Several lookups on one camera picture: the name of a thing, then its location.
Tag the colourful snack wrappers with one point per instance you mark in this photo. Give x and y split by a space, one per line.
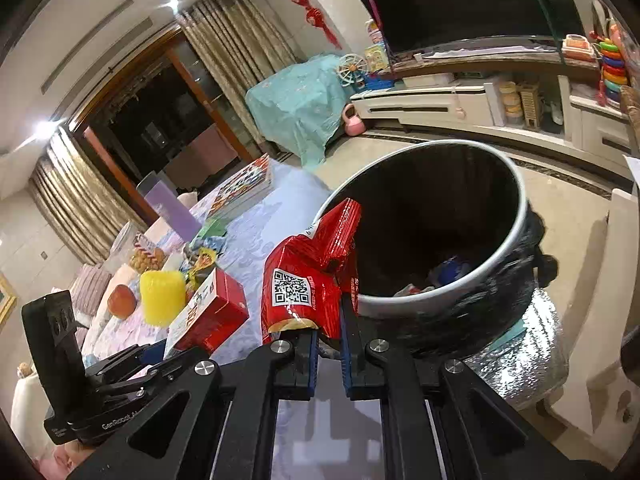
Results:
202 265

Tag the toy cash register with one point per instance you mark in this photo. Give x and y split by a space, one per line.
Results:
577 47

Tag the red cardboard box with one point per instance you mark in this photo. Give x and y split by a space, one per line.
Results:
220 310

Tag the gold framed picture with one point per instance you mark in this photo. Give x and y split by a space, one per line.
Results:
6 300

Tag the blue wrapper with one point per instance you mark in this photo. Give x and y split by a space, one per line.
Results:
450 270

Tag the silver foil bag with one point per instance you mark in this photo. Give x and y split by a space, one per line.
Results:
540 340

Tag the black television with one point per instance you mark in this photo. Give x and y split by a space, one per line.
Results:
460 0

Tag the green cardboard box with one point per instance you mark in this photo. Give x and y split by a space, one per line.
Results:
211 230

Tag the pink cushion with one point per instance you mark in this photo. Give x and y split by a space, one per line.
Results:
90 285

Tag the clear popcorn cup striped label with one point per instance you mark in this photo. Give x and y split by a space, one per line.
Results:
146 255

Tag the white television cabinet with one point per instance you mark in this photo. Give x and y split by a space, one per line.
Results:
500 105

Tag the red snack packet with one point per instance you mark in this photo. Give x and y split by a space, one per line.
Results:
295 285

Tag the pink cloth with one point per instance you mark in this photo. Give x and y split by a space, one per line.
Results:
65 457

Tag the purple bottle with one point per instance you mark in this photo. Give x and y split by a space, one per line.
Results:
170 205

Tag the colourful toy box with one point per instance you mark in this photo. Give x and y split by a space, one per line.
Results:
376 57

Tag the stack of picture books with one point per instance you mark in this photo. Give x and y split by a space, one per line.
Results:
240 187

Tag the pink kettlebell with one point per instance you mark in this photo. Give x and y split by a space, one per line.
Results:
352 122

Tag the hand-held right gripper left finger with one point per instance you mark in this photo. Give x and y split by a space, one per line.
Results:
311 360

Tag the white plush pillow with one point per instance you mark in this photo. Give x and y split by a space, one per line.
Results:
27 410

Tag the white and red wrapper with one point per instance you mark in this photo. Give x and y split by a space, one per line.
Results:
415 290

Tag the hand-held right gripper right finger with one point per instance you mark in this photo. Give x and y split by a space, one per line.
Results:
346 360

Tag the toy ferris wheel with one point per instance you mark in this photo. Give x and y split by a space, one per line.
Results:
351 71

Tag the black bin with white rim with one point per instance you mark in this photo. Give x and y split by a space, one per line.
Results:
430 210

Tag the yellow plastic cup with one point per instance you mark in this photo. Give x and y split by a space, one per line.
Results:
161 297

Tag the teal cloth cover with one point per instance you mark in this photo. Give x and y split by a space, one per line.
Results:
295 105

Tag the stack of round jars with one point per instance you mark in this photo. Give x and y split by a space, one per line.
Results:
510 105

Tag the white chair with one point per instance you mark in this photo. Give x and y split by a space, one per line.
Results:
600 285

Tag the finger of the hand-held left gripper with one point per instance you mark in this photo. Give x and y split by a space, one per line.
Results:
130 357
150 377

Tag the small wooden rack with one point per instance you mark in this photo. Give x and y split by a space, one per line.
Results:
530 107

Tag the orange round fruit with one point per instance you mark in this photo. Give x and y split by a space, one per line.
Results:
122 301

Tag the blue toy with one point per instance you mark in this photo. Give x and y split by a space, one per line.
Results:
380 82

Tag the beige patterned curtain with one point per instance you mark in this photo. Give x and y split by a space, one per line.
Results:
240 50
80 195

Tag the glass sliding door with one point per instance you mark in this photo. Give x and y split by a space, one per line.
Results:
160 110

